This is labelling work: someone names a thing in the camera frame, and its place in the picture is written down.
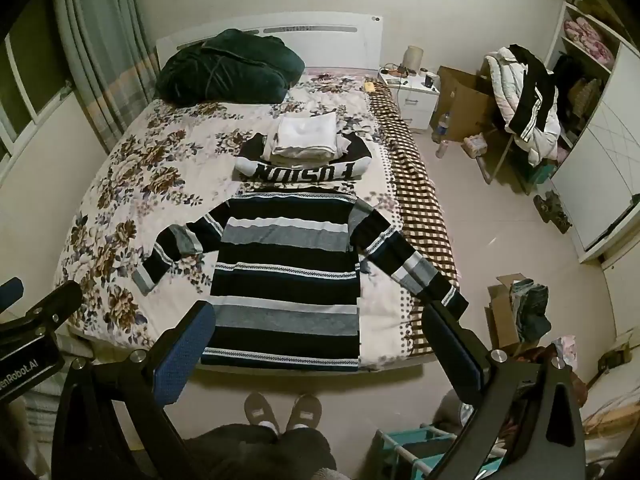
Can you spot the small open cardboard box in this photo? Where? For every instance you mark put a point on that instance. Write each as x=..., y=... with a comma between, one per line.
x=517, y=313

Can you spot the pink folded blanket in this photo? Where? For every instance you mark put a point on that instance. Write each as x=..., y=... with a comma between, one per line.
x=587, y=38

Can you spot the floral bed blanket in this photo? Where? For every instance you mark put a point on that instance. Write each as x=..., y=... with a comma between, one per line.
x=175, y=164

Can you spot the dark green velvet duvet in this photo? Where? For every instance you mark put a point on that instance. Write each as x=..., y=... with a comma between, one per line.
x=234, y=66

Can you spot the black grey striped sweater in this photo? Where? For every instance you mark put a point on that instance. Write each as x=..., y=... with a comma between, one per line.
x=286, y=282

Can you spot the plastic water bottle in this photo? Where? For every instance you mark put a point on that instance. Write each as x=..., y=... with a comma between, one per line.
x=440, y=131

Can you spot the white wardrobe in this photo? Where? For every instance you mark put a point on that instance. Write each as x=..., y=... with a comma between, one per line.
x=598, y=180

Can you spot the black white FUSION garment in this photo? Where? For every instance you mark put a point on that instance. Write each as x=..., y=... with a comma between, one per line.
x=352, y=165

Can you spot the white nightstand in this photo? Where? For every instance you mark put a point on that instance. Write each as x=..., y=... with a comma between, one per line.
x=416, y=95

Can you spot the dark shoes on floor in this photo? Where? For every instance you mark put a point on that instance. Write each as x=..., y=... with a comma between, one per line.
x=550, y=209

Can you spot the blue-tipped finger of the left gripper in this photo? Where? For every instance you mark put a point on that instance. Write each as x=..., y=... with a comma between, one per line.
x=10, y=292

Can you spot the brown cardboard box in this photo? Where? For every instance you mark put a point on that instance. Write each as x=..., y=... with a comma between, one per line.
x=467, y=99

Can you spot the grey slipper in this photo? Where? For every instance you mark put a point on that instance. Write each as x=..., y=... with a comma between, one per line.
x=259, y=412
x=306, y=413

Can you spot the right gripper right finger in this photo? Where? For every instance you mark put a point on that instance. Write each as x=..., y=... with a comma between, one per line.
x=548, y=441

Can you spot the green striped curtain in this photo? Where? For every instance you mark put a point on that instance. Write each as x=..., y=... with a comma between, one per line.
x=113, y=66

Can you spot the left grey slipper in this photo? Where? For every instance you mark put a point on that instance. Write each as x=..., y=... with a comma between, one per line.
x=259, y=412

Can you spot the beige table lamp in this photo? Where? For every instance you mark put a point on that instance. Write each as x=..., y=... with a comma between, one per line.
x=412, y=59

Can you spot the small pink bottle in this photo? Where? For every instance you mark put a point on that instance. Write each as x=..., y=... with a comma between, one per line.
x=442, y=148

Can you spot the folded white clothes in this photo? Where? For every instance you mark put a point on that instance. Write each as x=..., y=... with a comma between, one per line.
x=313, y=138

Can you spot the teal storage rack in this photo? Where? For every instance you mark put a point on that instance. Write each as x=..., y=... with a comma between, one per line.
x=409, y=454

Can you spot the white bed headboard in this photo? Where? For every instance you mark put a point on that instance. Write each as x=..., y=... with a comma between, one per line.
x=321, y=39

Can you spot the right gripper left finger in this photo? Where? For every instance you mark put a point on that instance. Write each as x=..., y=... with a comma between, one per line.
x=88, y=440

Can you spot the right grey slipper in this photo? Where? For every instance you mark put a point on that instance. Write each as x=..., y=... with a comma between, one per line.
x=306, y=413

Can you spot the window frame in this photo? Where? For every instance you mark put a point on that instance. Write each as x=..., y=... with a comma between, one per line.
x=35, y=77

